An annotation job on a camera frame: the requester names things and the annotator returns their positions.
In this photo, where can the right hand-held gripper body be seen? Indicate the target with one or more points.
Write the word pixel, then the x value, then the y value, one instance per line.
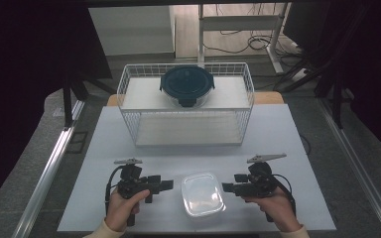
pixel 258 185

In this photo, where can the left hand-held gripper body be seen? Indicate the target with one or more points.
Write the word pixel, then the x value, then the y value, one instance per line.
pixel 132 185

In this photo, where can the clear rectangular plastic container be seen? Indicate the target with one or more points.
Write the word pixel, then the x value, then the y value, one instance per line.
pixel 201 195

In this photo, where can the round dark blue lidded container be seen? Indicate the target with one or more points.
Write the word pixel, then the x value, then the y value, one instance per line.
pixel 187 81

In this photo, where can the person's left hand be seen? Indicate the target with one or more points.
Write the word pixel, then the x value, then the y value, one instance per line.
pixel 122 211

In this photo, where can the person's right hand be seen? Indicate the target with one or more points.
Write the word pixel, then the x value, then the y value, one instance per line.
pixel 278 210

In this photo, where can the black stand legs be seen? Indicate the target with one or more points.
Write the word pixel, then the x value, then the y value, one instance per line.
pixel 67 105
pixel 336 105

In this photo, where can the white power strip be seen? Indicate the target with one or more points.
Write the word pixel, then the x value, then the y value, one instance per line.
pixel 300 74

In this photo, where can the dark curtain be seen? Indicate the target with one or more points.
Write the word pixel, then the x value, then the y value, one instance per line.
pixel 377 66
pixel 23 82

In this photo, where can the white cabinet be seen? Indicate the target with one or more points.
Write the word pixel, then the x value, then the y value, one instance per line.
pixel 132 29

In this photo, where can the black rectangular floor frame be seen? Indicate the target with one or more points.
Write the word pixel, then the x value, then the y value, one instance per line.
pixel 77 142

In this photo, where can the aluminium rail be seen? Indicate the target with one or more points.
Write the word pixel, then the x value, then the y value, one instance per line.
pixel 360 172
pixel 51 165

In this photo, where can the white metal desk frame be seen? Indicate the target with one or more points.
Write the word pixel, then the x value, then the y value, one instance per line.
pixel 238 23

